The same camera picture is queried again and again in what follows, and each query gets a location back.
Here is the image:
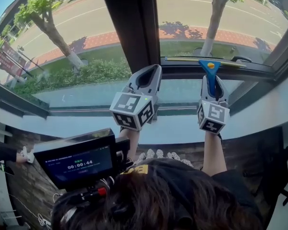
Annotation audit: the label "person's patterned shoe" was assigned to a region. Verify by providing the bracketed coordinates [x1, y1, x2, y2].
[167, 151, 194, 169]
[136, 149, 164, 164]

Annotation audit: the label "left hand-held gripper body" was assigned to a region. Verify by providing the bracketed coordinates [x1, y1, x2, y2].
[109, 90, 159, 131]

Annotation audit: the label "red notice board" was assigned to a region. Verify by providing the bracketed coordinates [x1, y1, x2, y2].
[0, 41, 27, 78]

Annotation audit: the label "black office chair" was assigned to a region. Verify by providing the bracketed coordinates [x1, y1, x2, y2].
[263, 145, 288, 209]

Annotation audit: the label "person's left forearm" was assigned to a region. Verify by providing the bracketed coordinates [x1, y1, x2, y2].
[119, 127, 140, 164]

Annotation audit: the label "white window sill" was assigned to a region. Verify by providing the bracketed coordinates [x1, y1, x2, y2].
[0, 79, 288, 146]

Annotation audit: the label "blue brass squeegee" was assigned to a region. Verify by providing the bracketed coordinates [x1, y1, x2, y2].
[166, 56, 248, 98]

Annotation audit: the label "person's left patterned shoe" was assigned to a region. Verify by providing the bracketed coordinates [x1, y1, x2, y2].
[136, 149, 164, 164]

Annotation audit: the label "large fixed window glass pane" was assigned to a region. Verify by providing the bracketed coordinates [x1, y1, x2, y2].
[0, 0, 133, 109]

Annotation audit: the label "casement window glass pane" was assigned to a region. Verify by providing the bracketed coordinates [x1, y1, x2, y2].
[155, 0, 288, 65]

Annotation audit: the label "short wide window glass pane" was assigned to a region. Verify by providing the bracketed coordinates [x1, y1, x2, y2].
[157, 79, 245, 108]

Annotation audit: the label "person's right forearm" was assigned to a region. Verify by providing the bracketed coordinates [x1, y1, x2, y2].
[203, 130, 228, 177]

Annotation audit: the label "brown brick building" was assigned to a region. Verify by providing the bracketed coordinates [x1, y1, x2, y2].
[0, 0, 101, 47]

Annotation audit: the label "white floor cable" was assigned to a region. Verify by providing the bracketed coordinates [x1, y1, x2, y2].
[36, 192, 63, 230]

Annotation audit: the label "street tree with sawn top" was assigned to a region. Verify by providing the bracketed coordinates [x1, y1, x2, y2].
[188, 0, 247, 57]

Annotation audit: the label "black window handle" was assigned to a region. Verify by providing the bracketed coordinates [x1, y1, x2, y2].
[231, 55, 252, 63]

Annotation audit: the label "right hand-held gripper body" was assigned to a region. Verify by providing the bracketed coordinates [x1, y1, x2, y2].
[197, 99, 230, 136]

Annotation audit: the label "person's black shirt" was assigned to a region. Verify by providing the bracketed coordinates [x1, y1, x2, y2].
[121, 158, 262, 230]

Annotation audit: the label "person's right patterned shoe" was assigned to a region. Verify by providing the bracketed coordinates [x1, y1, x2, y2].
[167, 151, 194, 169]

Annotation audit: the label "black street lamp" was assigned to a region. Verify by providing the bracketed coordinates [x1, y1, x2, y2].
[16, 45, 46, 72]

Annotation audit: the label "green hedge bushes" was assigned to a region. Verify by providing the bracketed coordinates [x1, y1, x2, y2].
[12, 57, 133, 98]

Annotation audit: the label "black monitor screen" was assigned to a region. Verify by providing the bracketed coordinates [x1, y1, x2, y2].
[33, 127, 132, 193]

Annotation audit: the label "black window frame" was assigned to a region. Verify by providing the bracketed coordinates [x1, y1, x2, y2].
[0, 0, 288, 119]

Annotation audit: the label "leaning street tree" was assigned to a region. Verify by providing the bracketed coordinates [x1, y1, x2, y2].
[13, 0, 85, 69]

